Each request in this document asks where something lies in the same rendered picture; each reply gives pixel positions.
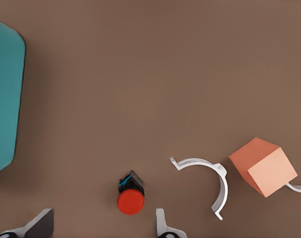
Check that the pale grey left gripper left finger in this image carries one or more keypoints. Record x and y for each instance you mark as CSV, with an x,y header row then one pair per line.
x,y
38,224

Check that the red push button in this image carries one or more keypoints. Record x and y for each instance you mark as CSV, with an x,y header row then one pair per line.
x,y
130,199

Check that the blue storage box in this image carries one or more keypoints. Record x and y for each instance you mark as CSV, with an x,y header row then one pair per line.
x,y
5,96

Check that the orange cube block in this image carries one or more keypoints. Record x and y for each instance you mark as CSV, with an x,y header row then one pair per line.
x,y
263,167

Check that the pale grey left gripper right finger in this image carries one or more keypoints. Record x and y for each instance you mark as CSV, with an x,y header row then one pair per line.
x,y
161,223

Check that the white curved clamp bracket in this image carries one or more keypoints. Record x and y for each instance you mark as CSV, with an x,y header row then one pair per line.
x,y
300,188
221,178

